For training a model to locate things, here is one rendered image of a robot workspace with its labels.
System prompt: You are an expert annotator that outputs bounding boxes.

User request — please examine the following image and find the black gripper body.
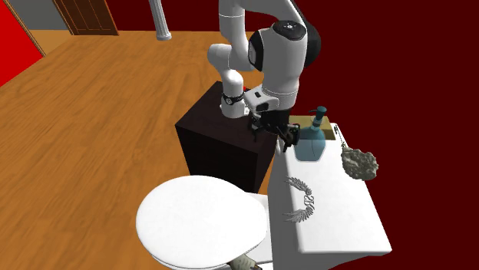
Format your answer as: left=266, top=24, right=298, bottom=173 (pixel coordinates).
left=258, top=107, right=292, bottom=130

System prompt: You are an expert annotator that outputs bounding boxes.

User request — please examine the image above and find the white toilet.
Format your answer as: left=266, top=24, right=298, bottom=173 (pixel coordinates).
left=135, top=123, right=393, bottom=270

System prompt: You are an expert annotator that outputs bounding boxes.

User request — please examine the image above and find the white column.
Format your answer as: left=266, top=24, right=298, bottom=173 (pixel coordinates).
left=148, top=0, right=173, bottom=41

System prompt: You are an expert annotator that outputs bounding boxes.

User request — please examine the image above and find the silver winged ornament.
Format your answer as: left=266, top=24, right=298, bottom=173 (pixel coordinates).
left=282, top=176, right=316, bottom=224

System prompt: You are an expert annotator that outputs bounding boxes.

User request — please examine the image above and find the grey lumpy pendant on chain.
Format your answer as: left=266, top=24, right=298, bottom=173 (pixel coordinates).
left=333, top=125, right=380, bottom=182

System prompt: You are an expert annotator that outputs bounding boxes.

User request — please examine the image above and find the blue soap dispenser bottle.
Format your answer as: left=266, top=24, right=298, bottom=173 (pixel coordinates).
left=294, top=106, right=328, bottom=163

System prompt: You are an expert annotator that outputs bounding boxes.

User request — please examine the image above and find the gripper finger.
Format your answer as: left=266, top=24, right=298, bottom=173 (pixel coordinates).
left=249, top=113, right=266, bottom=143
left=277, top=123, right=302, bottom=153

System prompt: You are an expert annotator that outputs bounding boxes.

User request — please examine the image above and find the dark robot stand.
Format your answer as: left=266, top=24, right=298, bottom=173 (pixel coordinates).
left=174, top=81, right=280, bottom=194

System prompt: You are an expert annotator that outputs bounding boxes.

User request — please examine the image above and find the olive flat box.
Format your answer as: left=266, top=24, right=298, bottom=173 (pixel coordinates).
left=289, top=114, right=337, bottom=141

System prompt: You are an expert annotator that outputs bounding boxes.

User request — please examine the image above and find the grey striped object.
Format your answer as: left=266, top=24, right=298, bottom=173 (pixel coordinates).
left=228, top=253, right=263, bottom=270

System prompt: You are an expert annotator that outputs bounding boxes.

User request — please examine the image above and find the brown wooden door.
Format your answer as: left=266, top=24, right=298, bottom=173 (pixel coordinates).
left=52, top=0, right=120, bottom=37

